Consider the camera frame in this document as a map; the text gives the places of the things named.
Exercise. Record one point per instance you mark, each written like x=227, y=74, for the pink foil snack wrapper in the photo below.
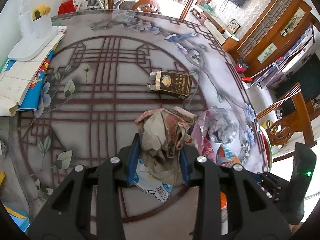
x=214, y=130

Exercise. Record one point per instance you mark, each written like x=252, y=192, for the red bucket on floor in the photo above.
x=241, y=66

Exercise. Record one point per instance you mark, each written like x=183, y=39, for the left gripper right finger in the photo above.
x=200, y=171

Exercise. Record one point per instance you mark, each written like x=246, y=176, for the brown paper wad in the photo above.
x=162, y=135

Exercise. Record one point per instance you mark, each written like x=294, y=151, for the low tv cabinet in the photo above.
x=216, y=27

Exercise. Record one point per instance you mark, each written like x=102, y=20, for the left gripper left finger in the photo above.
x=115, y=173

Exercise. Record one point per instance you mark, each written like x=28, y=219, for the carved wooden chair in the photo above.
x=298, y=121

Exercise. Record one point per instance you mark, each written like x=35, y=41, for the white foam block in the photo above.
x=37, y=32

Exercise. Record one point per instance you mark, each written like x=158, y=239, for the floral patterned tablecloth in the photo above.
x=98, y=87

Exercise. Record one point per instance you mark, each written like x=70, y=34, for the orange snack wrapper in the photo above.
x=226, y=179

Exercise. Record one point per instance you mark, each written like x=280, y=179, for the blue yellow plastic toy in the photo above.
x=20, y=218

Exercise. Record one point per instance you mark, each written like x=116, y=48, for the red basin green rim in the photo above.
x=268, y=147

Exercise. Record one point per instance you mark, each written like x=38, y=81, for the white blue plastic wrapper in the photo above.
x=148, y=184

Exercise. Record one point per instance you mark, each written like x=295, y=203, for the dark cigarette box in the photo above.
x=173, y=84

